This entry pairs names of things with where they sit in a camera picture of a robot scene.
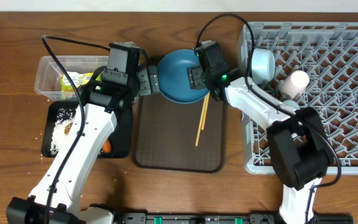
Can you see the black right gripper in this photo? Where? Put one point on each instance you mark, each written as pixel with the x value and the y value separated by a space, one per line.
pixel 196 78

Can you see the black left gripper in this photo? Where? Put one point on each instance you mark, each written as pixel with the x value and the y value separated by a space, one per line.
pixel 143 82

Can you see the dark blue plate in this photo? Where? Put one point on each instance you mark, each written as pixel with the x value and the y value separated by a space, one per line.
pixel 173 77

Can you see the wooden chopstick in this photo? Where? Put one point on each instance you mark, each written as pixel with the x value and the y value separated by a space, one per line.
pixel 200 123
pixel 204 111

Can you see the yellow green snack wrapper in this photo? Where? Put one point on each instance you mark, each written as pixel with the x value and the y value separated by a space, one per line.
pixel 77 78

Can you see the pile of white rice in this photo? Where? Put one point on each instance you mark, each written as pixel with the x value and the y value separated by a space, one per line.
pixel 64 117

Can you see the orange carrot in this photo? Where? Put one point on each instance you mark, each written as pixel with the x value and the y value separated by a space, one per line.
pixel 106 147

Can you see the brown mushroom piece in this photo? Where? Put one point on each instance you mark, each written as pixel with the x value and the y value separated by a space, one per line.
pixel 67 128

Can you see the light blue bowl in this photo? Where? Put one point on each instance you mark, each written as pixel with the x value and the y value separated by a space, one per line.
pixel 263 66

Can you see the pink cup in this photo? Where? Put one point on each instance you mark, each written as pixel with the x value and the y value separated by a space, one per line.
pixel 295 85

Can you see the light blue cup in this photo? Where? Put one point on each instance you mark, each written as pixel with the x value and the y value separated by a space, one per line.
pixel 292 104

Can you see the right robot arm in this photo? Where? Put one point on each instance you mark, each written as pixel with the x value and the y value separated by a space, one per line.
pixel 298 145

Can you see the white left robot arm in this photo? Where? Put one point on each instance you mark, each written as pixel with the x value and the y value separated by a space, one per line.
pixel 56 198

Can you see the grey dishwasher rack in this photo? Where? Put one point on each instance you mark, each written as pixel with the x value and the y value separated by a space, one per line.
pixel 328 53

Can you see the black plastic tray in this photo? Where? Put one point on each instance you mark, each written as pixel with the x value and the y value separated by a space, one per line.
pixel 119 139

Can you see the brown serving tray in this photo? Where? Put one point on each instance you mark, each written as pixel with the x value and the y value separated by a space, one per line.
pixel 168 136

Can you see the clear plastic bin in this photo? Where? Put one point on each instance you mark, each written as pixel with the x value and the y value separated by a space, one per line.
pixel 50 71

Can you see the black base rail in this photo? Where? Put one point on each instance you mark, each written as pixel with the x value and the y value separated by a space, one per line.
pixel 197 219

